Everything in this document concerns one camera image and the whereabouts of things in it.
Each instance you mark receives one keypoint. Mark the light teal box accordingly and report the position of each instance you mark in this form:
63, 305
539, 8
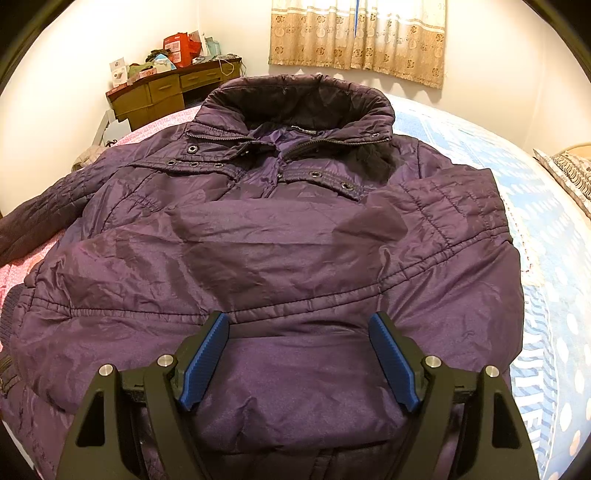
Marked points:
211, 47

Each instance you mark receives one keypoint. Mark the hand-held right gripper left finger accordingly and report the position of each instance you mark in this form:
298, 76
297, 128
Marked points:
205, 364

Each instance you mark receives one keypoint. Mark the white paper bag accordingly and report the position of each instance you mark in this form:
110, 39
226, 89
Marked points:
111, 131

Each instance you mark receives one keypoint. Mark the white card box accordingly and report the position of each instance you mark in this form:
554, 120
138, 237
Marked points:
118, 71

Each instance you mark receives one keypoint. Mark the red gift box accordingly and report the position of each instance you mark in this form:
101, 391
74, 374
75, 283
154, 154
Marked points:
181, 48

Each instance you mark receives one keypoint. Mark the wooden headboard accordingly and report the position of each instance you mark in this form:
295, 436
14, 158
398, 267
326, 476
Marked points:
579, 150

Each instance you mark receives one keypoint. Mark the beige patterned curtain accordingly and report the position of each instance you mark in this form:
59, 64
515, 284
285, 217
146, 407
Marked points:
323, 41

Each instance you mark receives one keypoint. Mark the striped pillow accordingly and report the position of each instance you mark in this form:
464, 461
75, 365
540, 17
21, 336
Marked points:
570, 177

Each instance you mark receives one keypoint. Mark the beige cloth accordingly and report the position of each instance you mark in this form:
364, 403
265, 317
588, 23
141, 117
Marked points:
90, 157

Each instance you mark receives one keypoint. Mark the green cloth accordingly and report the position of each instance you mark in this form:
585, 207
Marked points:
141, 70

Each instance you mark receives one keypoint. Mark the blue dotted blanket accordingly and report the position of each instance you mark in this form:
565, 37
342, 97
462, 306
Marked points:
545, 286

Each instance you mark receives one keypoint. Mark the purple quilted jacket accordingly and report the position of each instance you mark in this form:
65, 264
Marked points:
277, 240

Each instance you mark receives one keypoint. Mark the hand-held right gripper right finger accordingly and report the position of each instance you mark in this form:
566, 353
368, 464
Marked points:
392, 364

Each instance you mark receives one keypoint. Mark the wooden desk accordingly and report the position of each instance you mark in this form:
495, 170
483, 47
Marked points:
161, 94

